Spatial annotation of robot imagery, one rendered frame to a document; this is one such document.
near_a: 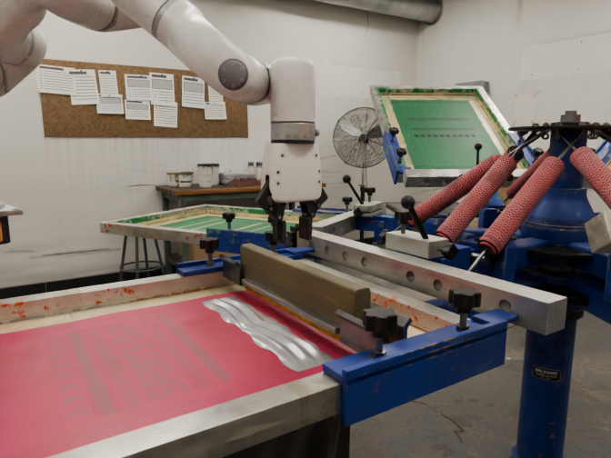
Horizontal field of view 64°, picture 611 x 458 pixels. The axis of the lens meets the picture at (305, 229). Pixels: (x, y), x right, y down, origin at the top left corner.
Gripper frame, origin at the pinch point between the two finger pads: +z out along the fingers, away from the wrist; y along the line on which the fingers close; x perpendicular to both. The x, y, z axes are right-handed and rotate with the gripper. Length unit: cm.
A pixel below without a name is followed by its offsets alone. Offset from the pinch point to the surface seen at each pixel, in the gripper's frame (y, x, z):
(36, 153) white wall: 3, -380, -8
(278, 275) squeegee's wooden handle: 1.1, -2.9, 8.7
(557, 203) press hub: -79, 4, 0
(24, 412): 42.7, 8.2, 16.6
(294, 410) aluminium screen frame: 18.3, 28.9, 14.2
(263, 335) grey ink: 9.1, 5.5, 15.5
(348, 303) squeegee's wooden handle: 1.5, 17.6, 8.1
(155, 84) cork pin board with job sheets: -95, -376, -68
